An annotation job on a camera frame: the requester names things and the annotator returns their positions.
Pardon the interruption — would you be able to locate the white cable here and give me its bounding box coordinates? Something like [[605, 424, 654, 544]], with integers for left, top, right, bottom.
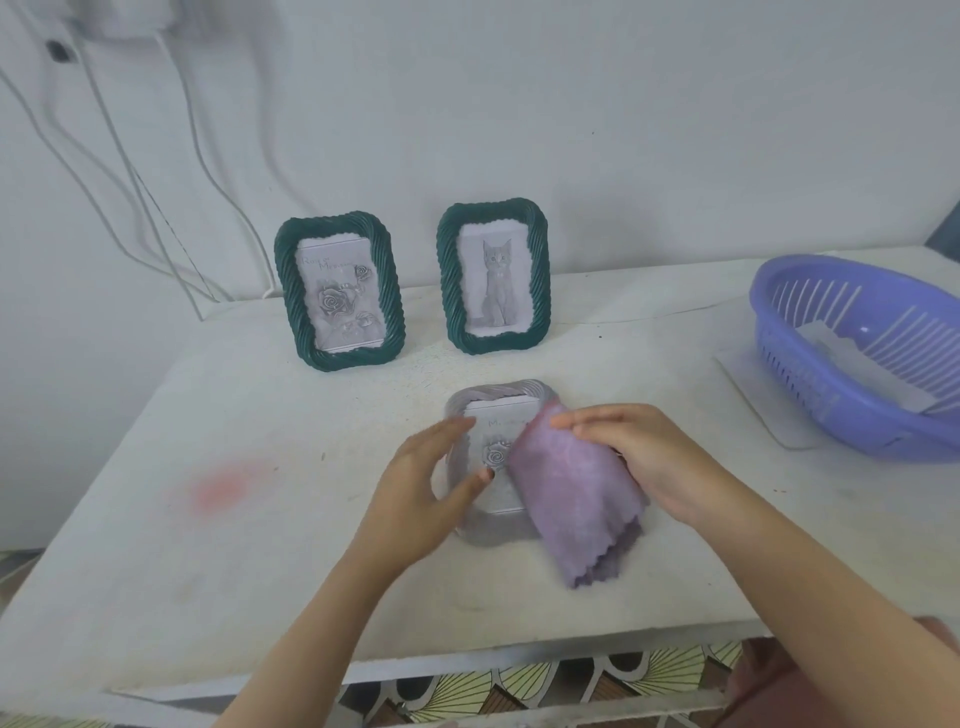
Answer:
[[0, 63, 205, 322], [152, 28, 280, 298]]

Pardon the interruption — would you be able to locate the person's reddish clothing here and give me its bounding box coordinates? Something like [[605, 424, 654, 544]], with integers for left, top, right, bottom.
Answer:
[[711, 615, 960, 728]]

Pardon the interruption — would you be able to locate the purple microfiber cloth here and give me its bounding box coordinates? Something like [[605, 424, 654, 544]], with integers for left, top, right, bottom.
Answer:
[[508, 400, 651, 591]]

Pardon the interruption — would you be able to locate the purple plastic slotted basket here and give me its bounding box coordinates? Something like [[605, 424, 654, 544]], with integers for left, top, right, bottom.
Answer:
[[749, 254, 960, 463]]

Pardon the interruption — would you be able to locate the green frame with cat picture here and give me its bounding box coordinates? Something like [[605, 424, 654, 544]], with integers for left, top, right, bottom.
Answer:
[[435, 198, 555, 357]]

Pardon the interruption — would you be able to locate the gray rope-edged picture frame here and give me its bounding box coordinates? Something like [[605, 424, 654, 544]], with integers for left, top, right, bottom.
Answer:
[[444, 378, 573, 549]]

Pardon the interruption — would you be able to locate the white paper sheet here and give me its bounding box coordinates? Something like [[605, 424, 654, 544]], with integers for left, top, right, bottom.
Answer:
[[712, 319, 935, 452]]

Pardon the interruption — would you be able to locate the thin dark cable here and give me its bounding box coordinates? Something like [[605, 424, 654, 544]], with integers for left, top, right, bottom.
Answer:
[[129, 161, 225, 304]]

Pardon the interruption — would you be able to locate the person's right hand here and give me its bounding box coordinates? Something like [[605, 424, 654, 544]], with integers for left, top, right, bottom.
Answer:
[[551, 403, 733, 528]]

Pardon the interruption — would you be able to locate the green frame with rose picture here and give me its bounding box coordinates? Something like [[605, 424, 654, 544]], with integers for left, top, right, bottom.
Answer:
[[273, 216, 408, 375]]

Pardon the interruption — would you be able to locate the person's left forearm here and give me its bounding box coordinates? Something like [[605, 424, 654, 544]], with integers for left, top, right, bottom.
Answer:
[[216, 556, 406, 728]]

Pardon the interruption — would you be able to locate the dark object at table edge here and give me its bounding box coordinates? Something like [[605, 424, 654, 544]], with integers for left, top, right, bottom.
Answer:
[[924, 201, 960, 262]]

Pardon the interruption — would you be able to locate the person's right forearm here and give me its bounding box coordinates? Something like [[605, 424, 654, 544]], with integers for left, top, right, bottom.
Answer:
[[693, 491, 960, 728]]

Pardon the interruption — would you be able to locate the person's left hand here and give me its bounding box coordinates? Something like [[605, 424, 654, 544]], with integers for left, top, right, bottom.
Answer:
[[345, 416, 496, 577]]

